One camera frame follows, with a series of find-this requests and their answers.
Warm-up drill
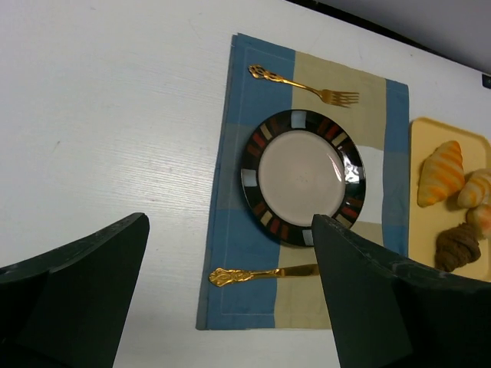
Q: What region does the gold fork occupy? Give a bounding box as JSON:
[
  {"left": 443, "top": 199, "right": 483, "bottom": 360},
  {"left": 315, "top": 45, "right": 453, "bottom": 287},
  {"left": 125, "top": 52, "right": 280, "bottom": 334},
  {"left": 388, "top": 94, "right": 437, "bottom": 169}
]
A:
[{"left": 248, "top": 64, "right": 360, "bottom": 108}]

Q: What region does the brown chocolate croissant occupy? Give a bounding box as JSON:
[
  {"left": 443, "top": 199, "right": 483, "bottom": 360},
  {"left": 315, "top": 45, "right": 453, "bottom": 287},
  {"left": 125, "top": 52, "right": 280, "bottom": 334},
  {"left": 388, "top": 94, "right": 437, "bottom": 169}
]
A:
[{"left": 434, "top": 223, "right": 481, "bottom": 272}]

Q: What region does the large orange striped croissant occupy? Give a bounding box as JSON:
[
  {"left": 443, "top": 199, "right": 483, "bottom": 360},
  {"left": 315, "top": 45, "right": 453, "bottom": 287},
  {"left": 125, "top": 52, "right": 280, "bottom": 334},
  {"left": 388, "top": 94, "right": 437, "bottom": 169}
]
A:
[{"left": 417, "top": 140, "right": 465, "bottom": 208}]

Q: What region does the yellow plastic tray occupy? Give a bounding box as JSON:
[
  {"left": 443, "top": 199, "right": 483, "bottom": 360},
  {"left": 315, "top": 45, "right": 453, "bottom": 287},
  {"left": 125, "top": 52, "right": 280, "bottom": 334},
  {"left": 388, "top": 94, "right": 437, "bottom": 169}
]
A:
[{"left": 408, "top": 117, "right": 490, "bottom": 281}]

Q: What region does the gold knife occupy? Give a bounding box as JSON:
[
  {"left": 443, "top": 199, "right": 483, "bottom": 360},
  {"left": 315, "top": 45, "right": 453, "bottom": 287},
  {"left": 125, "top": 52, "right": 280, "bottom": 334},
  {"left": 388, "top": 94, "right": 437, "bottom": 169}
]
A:
[{"left": 208, "top": 264, "right": 319, "bottom": 288}]

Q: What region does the small orange striped croissant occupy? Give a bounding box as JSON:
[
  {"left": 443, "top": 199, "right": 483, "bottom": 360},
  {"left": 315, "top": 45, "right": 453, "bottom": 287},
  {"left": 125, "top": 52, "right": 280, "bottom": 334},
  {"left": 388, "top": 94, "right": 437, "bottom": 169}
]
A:
[{"left": 457, "top": 169, "right": 490, "bottom": 209}]

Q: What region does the dark rimmed ceramic plate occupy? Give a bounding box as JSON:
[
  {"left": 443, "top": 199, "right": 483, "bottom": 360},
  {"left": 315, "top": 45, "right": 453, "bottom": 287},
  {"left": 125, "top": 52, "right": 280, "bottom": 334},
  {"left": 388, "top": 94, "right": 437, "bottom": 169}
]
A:
[{"left": 240, "top": 109, "right": 366, "bottom": 247}]

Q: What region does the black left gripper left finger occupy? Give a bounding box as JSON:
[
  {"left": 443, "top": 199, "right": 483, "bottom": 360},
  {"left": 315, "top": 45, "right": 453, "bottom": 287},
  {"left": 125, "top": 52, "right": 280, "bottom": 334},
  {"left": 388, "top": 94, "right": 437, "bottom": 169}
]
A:
[{"left": 1, "top": 213, "right": 149, "bottom": 367}]

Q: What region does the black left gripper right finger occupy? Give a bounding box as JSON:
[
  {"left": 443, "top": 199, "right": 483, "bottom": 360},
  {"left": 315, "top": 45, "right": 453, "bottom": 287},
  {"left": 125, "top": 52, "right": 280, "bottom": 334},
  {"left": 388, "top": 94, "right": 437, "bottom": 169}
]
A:
[{"left": 312, "top": 215, "right": 490, "bottom": 367}]

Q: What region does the blue and beige placemat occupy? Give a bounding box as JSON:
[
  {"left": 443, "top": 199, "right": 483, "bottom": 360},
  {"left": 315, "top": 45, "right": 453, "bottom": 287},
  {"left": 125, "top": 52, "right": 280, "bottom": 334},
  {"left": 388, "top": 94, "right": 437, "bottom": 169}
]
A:
[{"left": 196, "top": 34, "right": 410, "bottom": 330}]

